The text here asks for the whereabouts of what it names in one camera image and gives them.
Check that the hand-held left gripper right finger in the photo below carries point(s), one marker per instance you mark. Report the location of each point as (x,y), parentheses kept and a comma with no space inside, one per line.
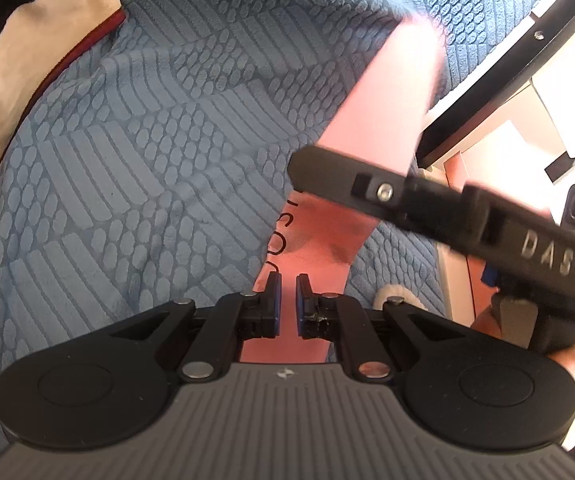
(301,305)

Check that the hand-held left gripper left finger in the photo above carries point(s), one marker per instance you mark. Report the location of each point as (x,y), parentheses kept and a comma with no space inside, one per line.
(273,300)

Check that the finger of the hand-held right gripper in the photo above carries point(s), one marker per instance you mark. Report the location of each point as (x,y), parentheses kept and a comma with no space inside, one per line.
(327,170)

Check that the pink cloth strip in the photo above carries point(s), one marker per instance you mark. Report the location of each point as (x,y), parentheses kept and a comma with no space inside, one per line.
(382,110)

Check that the white fluffy item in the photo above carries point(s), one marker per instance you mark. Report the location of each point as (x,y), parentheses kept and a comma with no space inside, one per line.
(392,296)

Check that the white cabinet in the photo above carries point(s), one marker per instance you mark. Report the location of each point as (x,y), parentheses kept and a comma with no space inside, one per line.
(557,110)

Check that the blue textured blanket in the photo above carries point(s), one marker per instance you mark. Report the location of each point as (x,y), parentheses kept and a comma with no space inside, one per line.
(142,160)

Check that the black frame rail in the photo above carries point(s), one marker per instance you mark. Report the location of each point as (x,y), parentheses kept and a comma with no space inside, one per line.
(507,70)

